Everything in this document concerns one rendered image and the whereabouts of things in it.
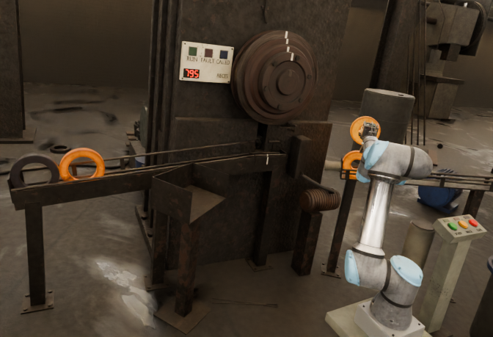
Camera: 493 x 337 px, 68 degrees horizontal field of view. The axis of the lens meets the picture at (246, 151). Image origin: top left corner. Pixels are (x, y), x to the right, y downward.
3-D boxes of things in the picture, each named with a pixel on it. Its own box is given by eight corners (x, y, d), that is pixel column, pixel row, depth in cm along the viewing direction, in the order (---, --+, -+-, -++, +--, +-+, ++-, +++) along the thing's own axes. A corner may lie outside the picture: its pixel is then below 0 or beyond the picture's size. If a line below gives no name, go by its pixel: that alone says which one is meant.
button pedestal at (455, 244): (397, 322, 190) (431, 216, 171) (429, 312, 200) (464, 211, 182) (423, 346, 176) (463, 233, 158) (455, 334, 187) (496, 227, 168)
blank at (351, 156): (349, 180, 209) (350, 182, 206) (337, 157, 207) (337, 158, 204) (375, 169, 205) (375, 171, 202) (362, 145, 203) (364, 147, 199)
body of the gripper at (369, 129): (378, 122, 185) (381, 133, 175) (373, 137, 190) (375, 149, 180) (362, 120, 186) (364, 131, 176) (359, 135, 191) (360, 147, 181)
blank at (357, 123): (351, 114, 197) (352, 115, 194) (381, 117, 195) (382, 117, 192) (348, 142, 201) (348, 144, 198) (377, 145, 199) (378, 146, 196)
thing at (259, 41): (226, 120, 187) (237, 23, 172) (302, 122, 207) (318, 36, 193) (231, 124, 181) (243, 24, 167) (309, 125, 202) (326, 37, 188)
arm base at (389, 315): (419, 325, 136) (428, 304, 132) (389, 334, 129) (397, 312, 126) (389, 296, 148) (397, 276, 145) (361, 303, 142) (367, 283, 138)
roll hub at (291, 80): (254, 107, 179) (262, 48, 171) (301, 109, 192) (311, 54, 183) (259, 110, 174) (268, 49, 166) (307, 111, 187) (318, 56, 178)
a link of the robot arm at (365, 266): (386, 296, 128) (417, 145, 130) (343, 285, 130) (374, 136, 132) (378, 286, 140) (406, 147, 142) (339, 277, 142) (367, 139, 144)
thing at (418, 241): (381, 303, 202) (406, 219, 187) (397, 299, 208) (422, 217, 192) (397, 319, 192) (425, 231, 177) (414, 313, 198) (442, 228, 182)
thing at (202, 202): (144, 321, 168) (151, 176, 147) (180, 291, 191) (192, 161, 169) (178, 343, 159) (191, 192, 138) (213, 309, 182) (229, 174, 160)
